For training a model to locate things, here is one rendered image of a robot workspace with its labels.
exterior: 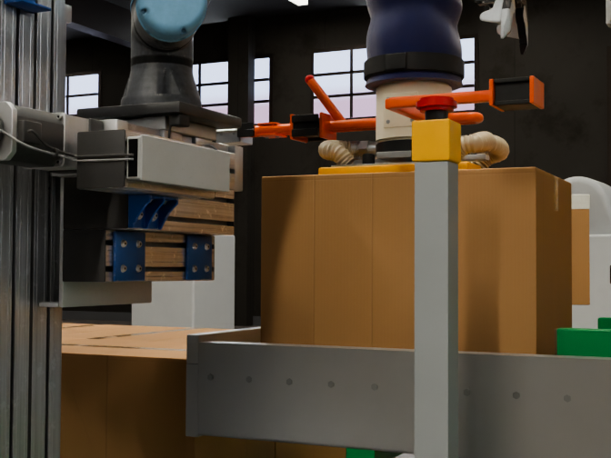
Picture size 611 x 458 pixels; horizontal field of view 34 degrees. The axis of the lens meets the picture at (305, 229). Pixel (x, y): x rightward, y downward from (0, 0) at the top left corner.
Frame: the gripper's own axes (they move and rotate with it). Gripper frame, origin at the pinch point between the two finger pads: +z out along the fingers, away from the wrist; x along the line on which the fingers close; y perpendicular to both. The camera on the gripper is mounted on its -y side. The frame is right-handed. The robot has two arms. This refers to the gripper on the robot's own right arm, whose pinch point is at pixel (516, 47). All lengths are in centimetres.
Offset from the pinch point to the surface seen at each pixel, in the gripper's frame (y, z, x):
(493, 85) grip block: 3.4, 7.7, 4.2
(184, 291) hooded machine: 446, 65, -579
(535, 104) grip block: -4.1, 11.3, 2.2
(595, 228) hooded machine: 86, 13, -577
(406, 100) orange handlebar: 21.6, 8.8, 1.1
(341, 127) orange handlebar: 46, 10, -23
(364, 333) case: 34, 56, -7
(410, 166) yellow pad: 25.4, 20.6, -11.5
